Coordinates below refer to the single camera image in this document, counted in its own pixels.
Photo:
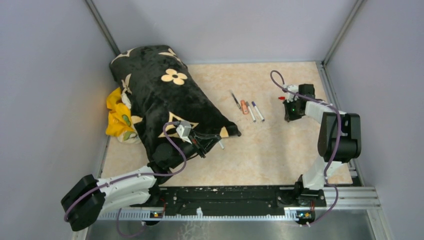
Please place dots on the yellow cloth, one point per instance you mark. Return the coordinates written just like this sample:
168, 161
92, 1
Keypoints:
121, 123

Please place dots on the black floral plush blanket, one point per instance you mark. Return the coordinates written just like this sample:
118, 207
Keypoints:
159, 88

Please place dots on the white marker black cap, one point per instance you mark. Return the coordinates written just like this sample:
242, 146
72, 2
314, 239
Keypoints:
250, 112

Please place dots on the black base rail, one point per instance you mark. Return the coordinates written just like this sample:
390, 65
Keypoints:
248, 200

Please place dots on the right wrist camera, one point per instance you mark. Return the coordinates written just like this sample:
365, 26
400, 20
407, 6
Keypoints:
291, 93

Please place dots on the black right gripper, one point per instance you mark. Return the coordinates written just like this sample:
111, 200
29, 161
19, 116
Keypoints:
290, 117

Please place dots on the thin white black-tip pen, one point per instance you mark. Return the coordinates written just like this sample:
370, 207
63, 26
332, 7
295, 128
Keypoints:
221, 144

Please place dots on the black gel pen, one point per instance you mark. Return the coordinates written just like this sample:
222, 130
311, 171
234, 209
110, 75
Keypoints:
236, 100

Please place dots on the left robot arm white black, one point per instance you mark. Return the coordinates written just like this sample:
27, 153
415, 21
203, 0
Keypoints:
92, 197

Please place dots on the white marker purple cap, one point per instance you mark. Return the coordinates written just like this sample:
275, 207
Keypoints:
262, 119

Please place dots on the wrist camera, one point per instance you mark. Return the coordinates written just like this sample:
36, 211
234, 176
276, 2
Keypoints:
291, 93
183, 130

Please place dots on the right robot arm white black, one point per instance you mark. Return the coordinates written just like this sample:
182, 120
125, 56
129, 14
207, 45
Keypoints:
339, 138

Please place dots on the orange pen red cap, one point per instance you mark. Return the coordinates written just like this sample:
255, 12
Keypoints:
244, 107

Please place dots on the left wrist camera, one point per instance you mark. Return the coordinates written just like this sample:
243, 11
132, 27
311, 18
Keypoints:
183, 130

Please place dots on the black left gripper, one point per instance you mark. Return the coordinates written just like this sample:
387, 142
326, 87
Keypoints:
200, 146

